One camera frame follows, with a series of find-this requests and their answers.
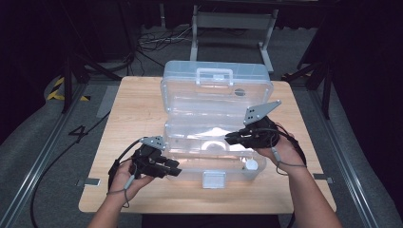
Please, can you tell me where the aluminium floor rail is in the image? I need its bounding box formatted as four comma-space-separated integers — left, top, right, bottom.
0, 83, 90, 228
308, 89, 381, 228

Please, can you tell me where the person's left hand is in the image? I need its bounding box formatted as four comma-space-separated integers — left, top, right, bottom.
108, 158, 155, 202

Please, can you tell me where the person's right hand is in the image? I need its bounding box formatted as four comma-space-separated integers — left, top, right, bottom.
255, 123, 307, 176

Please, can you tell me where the white desk frame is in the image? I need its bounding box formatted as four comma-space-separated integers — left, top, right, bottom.
188, 4, 279, 75

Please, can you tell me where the grey wrist cord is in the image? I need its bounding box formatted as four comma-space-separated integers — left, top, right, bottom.
106, 173, 138, 209
271, 145, 308, 177

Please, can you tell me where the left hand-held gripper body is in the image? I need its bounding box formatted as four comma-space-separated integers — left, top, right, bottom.
130, 135, 169, 181

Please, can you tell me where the white tape roll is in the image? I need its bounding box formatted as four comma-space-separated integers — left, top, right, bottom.
201, 140, 228, 154

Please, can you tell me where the grey floor cable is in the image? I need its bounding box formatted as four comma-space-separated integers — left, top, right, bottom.
138, 27, 193, 46

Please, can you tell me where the small white-capped bottle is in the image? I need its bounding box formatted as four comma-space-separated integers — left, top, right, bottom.
241, 158, 259, 172

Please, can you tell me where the clear plastic storage box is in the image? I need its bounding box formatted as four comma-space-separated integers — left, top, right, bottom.
160, 60, 275, 190

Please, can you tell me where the black tripod stand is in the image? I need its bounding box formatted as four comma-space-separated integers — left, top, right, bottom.
280, 60, 335, 121
61, 50, 122, 114

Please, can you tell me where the person's dark lap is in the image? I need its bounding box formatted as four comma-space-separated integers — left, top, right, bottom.
141, 214, 282, 228

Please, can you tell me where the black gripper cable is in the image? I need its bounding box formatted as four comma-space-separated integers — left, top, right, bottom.
107, 138, 144, 191
275, 124, 308, 166

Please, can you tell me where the yellow black hazard tape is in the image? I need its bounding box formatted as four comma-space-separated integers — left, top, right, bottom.
47, 76, 91, 103

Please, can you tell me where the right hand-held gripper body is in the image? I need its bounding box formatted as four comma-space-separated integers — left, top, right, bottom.
236, 99, 282, 150

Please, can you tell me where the long black floor cable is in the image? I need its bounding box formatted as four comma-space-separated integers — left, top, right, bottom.
29, 110, 111, 228

